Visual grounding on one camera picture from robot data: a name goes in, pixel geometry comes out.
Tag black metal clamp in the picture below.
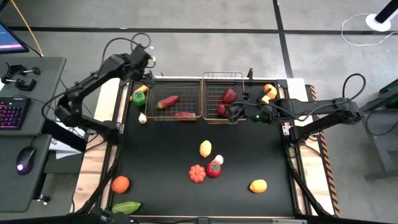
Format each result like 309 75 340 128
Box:
1 75 37 92
4 62 42 78

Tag white round stand base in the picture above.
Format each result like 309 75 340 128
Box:
365 12 392 32

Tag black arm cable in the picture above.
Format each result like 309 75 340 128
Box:
341 73 367 100
101 32 152 68

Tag green bell pepper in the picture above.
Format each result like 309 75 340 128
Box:
132 91 147 108

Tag yellow cable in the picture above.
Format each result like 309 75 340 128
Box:
10 0 44 57

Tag black stand pole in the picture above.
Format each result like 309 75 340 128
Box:
374 0 398 24

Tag lit desk monitor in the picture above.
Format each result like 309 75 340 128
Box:
0 21 30 55

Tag grey metal side table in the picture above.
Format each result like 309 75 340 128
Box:
360 90 398 181

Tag white paper sheets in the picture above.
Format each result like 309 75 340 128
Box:
49 138 82 160

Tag orange pumpkin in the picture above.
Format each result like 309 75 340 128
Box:
188 164 207 184

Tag dark green device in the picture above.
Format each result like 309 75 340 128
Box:
379 79 398 108

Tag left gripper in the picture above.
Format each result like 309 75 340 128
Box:
129 45 157 88

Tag orange fruit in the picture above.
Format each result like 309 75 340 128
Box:
111 175 131 194

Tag black computer mouse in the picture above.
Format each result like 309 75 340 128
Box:
15 146 37 175

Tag tan orange sweet potato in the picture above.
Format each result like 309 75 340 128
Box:
263 83 278 100

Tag red long vegetable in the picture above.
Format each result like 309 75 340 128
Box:
174 111 197 119

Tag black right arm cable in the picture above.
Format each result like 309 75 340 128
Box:
341 73 367 100

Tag yellow orange mango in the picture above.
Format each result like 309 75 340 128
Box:
249 179 268 194

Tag backlit black keyboard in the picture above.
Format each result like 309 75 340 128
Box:
0 96 31 131

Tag orange carrot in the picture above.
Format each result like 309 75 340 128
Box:
129 84 150 102

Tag white cable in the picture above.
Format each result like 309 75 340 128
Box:
341 12 398 47

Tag light green cucumber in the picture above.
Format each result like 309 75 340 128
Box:
111 201 142 215

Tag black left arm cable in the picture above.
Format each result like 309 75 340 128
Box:
101 32 152 68

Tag black aluminium table frame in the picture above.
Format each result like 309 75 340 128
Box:
74 76 333 224

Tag copper wire basket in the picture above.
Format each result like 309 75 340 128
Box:
201 72 246 124

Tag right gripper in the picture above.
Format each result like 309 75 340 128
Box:
226 99 279 124

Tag orange black hazard tape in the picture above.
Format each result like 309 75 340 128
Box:
307 83 342 218

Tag dark red apple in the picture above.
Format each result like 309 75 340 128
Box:
216 103 229 118

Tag red tomato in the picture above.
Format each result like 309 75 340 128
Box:
206 161 223 179

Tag black wire basket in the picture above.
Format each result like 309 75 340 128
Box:
144 78 203 121

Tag grey desk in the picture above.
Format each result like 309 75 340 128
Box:
0 56 67 214

